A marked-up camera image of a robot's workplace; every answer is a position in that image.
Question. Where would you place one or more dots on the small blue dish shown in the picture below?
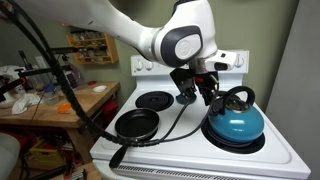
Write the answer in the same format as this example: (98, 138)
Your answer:
(182, 100)

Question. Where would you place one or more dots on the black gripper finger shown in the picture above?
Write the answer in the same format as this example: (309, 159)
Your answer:
(216, 90)
(206, 97)

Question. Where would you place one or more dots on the yellow plastic crate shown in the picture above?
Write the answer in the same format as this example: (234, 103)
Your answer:
(46, 155)

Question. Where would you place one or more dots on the white refrigerator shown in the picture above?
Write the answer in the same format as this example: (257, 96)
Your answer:
(296, 100)

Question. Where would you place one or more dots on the black frying pan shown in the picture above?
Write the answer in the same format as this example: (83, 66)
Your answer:
(136, 125)

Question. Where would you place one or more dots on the red container under table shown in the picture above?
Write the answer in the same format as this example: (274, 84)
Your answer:
(110, 110)

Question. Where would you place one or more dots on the black camera stand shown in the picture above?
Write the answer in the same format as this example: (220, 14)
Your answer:
(40, 71)

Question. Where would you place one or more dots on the wooden spice rack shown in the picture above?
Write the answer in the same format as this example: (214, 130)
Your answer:
(111, 50)

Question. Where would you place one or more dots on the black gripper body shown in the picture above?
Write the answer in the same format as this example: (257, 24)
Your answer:
(205, 81)

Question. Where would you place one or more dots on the white electric stove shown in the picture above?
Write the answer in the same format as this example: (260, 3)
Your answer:
(186, 150)

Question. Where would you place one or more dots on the wooden work table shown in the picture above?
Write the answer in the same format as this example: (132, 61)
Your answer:
(83, 100)

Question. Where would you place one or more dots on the small orange object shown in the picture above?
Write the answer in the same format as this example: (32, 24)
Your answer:
(64, 108)

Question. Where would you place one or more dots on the white crumpled cloth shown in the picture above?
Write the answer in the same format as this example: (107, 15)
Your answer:
(25, 103)

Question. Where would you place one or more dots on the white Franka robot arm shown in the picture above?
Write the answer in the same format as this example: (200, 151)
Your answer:
(186, 40)

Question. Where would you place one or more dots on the large black coil burner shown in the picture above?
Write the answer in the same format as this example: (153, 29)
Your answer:
(153, 100)

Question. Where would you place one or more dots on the blue bowl with black rim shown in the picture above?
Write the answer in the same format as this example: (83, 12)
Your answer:
(233, 148)

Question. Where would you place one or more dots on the small white bowl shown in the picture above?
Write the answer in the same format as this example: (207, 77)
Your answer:
(100, 88)

